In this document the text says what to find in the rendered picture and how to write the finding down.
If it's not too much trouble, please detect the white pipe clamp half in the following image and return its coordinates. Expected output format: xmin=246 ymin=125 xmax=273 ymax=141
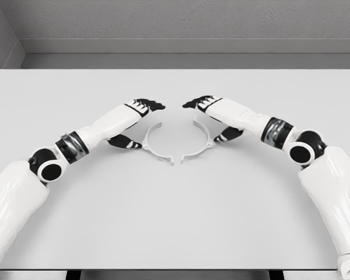
xmin=179 ymin=115 xmax=215 ymax=165
xmin=141 ymin=116 xmax=176 ymax=167

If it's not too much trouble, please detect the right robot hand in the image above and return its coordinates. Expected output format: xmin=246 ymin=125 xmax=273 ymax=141
xmin=181 ymin=95 xmax=249 ymax=145

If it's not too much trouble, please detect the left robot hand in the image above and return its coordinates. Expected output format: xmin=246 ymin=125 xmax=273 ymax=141
xmin=100 ymin=98 xmax=166 ymax=149

